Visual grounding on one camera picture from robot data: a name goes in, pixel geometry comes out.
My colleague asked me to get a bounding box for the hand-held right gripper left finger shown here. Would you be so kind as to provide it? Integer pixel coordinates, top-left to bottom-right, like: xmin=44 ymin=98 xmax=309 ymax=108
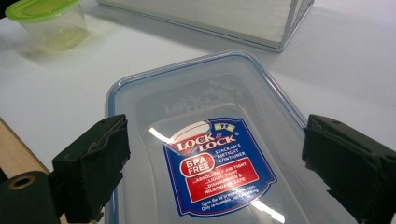
xmin=51 ymin=114 xmax=132 ymax=224

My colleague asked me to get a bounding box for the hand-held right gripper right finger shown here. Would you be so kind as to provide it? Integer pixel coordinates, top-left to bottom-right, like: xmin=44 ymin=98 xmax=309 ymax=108
xmin=302 ymin=114 xmax=396 ymax=224

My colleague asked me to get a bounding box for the clear container with blue-rimmed lid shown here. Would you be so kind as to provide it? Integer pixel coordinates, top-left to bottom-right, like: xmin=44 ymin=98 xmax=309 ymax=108
xmin=105 ymin=50 xmax=360 ymax=224

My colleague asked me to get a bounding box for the yellow-green plastic bowl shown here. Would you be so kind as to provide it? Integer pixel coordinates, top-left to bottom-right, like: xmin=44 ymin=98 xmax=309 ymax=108
xmin=4 ymin=0 xmax=90 ymax=51

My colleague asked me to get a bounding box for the white wire shelf rack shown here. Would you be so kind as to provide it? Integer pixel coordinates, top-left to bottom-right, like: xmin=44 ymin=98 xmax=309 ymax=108
xmin=95 ymin=0 xmax=316 ymax=53

